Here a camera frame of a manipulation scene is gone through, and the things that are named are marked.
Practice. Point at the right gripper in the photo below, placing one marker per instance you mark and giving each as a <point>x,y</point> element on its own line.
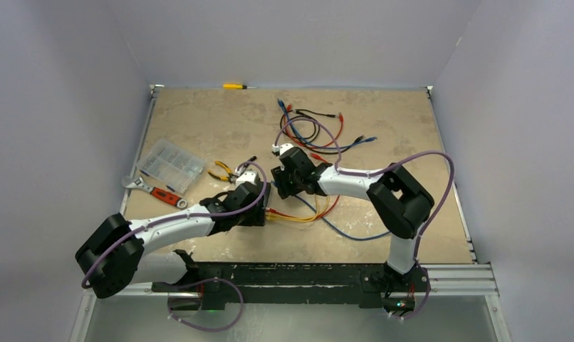
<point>285,189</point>

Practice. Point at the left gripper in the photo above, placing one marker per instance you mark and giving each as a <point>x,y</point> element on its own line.
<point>256,217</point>

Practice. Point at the black network switch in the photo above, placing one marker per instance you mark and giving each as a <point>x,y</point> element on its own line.
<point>257,216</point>

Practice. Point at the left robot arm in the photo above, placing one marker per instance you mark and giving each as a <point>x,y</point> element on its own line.
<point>122,252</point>

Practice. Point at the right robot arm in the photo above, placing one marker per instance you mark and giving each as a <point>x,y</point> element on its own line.
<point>401,202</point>

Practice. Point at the clear plastic parts box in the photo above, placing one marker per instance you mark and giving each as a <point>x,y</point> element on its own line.
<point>172,165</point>

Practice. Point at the yellow screwdriver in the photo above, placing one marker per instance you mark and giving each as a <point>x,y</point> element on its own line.
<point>237,86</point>

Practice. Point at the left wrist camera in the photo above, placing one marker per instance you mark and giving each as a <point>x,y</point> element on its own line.
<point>247,177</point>

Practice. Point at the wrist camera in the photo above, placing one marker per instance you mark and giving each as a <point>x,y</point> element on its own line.
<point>279,150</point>
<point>247,177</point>

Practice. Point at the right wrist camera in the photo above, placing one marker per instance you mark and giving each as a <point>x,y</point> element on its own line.
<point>279,150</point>

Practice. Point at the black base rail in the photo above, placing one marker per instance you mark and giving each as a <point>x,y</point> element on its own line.
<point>368,286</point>

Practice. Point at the red handled adjustable wrench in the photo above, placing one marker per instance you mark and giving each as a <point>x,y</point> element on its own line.
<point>138,183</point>

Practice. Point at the aluminium table frame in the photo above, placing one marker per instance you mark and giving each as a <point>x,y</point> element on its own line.
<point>447,279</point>

